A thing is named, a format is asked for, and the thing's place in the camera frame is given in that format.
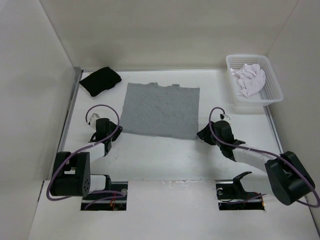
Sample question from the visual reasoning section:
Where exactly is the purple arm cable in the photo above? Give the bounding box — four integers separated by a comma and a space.
208, 107, 320, 208
46, 104, 126, 210

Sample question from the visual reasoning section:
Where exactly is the grey tank top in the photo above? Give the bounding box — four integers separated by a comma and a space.
120, 82, 200, 140

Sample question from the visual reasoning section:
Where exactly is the crumpled pink tank top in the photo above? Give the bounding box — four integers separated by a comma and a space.
230, 64, 266, 98

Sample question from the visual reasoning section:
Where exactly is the left aluminium table rail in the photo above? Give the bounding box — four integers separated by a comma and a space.
56, 67, 83, 153

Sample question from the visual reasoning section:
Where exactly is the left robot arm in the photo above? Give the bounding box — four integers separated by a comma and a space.
47, 118, 123, 201

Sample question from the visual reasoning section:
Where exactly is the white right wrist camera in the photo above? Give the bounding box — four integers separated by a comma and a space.
219, 113, 231, 121

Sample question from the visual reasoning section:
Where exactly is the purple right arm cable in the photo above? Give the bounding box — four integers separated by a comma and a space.
208, 107, 320, 208

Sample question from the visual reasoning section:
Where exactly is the folded black tank top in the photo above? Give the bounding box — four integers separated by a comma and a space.
79, 67, 122, 98

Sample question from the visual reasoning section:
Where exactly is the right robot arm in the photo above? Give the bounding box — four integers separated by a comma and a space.
196, 120, 320, 208

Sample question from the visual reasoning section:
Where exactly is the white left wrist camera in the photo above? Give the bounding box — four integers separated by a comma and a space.
87, 113, 100, 130

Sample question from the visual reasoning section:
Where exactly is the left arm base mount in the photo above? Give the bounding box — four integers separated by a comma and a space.
80, 175, 129, 212

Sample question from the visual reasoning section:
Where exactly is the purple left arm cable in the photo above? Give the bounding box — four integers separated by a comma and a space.
46, 104, 126, 210

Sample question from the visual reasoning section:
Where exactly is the white plastic mesh basket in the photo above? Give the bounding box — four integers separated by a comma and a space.
225, 54, 284, 107

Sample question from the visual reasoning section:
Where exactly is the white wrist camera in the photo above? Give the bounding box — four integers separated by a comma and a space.
87, 113, 100, 130
219, 113, 231, 121

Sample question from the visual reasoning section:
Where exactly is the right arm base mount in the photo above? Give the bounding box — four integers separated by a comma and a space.
215, 171, 265, 211

